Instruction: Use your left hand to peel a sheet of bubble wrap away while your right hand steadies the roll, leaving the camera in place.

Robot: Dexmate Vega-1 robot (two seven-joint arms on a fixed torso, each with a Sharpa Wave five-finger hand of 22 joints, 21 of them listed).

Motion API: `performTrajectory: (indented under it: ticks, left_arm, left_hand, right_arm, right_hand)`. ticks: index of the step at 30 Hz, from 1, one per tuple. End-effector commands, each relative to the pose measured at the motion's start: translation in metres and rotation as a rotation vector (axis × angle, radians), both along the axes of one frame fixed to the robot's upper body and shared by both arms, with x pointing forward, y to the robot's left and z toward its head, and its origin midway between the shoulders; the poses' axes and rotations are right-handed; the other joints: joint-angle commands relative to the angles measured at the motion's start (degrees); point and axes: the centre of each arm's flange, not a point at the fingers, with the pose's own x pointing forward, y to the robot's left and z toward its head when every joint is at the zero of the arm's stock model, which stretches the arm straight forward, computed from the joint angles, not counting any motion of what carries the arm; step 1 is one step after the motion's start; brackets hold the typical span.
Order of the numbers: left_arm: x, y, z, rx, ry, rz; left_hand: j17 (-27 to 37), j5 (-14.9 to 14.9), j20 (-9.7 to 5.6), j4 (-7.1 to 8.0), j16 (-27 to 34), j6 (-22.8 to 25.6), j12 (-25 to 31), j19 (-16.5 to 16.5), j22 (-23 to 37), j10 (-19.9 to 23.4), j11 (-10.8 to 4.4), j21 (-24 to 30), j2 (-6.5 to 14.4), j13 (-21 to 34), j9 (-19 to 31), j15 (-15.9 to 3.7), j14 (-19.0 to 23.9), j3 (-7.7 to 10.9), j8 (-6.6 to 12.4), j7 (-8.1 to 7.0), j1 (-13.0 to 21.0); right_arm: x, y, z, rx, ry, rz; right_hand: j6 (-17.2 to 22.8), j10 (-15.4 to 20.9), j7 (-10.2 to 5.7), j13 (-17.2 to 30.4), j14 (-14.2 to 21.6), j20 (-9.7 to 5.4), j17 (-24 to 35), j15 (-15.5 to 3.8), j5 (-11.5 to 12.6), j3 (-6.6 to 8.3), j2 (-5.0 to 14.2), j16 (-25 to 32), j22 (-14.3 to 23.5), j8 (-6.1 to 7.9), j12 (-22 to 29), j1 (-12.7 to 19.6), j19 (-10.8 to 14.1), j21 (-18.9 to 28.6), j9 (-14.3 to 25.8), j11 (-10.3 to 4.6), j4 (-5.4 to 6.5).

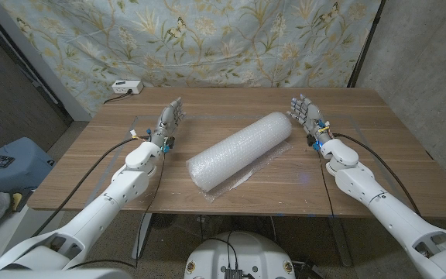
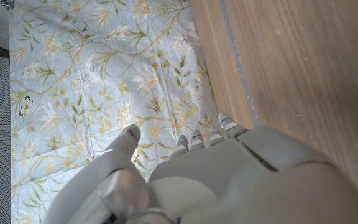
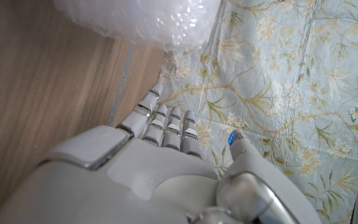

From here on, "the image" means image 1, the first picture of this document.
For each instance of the white power strip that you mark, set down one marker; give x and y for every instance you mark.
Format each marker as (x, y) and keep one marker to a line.
(126, 87)

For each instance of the white table leg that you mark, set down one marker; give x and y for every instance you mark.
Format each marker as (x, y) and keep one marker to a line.
(341, 244)
(141, 236)

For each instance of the black backdrop stand pole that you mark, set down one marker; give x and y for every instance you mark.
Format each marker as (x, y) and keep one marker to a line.
(364, 46)

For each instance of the flat black patterned device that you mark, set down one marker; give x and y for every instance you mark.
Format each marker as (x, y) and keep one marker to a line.
(0, 160)

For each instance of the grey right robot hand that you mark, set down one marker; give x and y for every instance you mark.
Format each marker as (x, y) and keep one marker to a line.
(310, 116)

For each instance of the small black electronics box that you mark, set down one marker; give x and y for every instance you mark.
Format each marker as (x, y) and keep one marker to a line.
(233, 273)

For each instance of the blue plastic storage bin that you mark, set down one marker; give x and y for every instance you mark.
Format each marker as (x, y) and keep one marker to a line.
(25, 162)

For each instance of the shoe with yellow insole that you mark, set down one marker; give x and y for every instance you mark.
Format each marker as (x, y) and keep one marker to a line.
(17, 201)

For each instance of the floral light blue backdrop cloth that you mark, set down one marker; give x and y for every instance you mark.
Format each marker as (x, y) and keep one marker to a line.
(207, 46)

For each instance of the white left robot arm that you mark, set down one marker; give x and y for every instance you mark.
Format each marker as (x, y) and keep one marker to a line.
(103, 201)

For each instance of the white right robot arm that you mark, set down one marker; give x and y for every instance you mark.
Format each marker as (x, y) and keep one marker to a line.
(381, 201)

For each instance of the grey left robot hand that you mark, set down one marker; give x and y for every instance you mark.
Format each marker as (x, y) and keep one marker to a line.
(167, 124)

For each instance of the clear bubble wrap roll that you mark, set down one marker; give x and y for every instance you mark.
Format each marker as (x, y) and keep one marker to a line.
(238, 149)

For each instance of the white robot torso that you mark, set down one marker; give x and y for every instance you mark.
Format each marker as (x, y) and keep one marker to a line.
(246, 252)

